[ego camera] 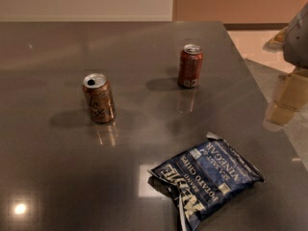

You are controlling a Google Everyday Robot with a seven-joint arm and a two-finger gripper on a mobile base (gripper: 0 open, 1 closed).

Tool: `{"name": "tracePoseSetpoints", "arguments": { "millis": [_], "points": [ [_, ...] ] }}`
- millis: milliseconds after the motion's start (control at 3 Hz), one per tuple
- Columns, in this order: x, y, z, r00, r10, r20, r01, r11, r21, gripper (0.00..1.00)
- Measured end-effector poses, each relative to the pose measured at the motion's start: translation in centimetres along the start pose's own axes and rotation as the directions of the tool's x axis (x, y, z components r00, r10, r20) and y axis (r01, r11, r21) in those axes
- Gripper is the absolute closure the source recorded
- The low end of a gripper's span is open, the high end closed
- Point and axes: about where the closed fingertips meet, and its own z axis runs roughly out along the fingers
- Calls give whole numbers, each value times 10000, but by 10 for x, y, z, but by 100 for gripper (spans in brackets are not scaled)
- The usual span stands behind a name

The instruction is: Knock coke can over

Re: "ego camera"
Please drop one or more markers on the orange LaCroix can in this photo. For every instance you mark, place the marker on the orange LaCroix can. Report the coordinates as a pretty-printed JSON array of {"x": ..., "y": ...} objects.
[{"x": 98, "y": 93}]

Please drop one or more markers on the blue potato chips bag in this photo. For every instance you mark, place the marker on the blue potato chips bag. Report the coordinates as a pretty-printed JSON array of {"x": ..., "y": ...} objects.
[{"x": 203, "y": 178}]

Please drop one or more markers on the red coke can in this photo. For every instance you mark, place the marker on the red coke can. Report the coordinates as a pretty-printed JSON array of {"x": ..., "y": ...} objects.
[{"x": 190, "y": 66}]

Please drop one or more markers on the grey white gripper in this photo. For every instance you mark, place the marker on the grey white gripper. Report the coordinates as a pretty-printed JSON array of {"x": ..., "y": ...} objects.
[{"x": 297, "y": 42}]

